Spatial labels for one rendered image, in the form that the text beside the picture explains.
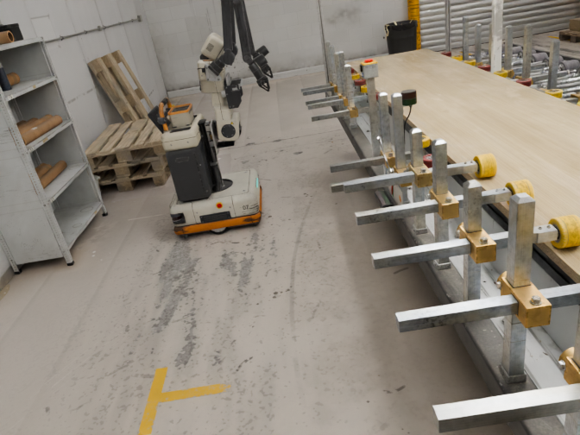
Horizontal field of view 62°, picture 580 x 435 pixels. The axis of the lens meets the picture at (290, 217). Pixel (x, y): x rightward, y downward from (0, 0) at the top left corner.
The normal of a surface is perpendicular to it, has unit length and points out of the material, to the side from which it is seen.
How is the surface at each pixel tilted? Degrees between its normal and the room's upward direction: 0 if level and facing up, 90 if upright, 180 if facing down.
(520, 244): 90
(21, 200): 90
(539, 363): 0
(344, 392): 0
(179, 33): 90
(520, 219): 90
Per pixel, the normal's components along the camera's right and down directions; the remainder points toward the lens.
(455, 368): -0.16, -0.89
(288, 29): 0.05, 0.44
